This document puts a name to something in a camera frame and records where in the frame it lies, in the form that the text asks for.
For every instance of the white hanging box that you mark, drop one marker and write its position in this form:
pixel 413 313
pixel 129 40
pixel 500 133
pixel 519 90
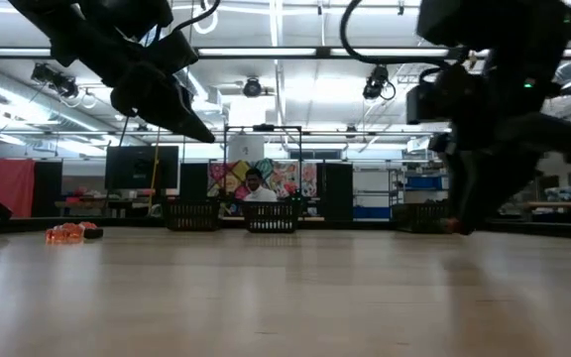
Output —
pixel 246 148

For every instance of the black ceiling camera cluster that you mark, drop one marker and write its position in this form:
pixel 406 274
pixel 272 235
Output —
pixel 55 79

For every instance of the white cabinet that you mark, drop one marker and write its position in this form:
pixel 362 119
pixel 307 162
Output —
pixel 371 188

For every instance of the black monitor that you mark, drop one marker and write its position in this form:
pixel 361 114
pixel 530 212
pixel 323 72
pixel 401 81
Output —
pixel 132 166

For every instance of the black slotted plastic basket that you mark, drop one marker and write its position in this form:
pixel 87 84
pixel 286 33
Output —
pixel 419 218
pixel 270 218
pixel 191 218

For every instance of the red fabric panel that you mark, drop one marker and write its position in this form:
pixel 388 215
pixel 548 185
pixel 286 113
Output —
pixel 13 186

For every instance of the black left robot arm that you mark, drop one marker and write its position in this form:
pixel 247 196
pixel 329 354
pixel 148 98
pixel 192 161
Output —
pixel 92 25

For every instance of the black metal gantry frame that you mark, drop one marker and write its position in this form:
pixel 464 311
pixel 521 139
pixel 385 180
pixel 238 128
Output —
pixel 263 127

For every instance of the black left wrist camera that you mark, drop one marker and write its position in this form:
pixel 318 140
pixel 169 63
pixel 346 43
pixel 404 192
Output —
pixel 169 49

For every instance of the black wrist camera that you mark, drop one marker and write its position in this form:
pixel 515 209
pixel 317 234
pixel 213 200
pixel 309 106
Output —
pixel 169 49
pixel 429 99

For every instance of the black upright panel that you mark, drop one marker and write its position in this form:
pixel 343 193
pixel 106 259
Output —
pixel 194 181
pixel 47 186
pixel 335 191

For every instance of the blue storage bins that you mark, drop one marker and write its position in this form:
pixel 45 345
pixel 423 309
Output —
pixel 424 182

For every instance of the yellow pole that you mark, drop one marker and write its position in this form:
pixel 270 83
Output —
pixel 155 166

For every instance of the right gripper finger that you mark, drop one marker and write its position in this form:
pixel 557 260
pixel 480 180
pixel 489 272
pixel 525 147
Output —
pixel 506 173
pixel 466 193

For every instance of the small black plastic spider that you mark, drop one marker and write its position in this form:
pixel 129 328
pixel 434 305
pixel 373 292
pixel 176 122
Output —
pixel 93 233

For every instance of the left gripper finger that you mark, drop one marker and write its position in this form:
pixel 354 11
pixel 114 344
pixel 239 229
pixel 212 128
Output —
pixel 181 121

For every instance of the black aluminium table frame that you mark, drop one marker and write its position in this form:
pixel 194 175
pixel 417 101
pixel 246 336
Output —
pixel 365 224

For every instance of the black overhead camera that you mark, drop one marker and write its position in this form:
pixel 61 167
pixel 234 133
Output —
pixel 252 87

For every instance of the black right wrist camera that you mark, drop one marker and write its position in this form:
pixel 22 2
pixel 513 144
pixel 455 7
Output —
pixel 429 99

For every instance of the wooden workbench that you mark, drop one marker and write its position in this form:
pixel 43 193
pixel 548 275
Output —
pixel 563 204

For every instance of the colourful patchwork mural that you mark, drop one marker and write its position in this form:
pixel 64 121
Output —
pixel 290 173

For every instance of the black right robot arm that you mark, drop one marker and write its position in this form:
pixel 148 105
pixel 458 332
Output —
pixel 513 25

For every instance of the person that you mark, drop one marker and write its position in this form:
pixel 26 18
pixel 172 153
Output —
pixel 256 181

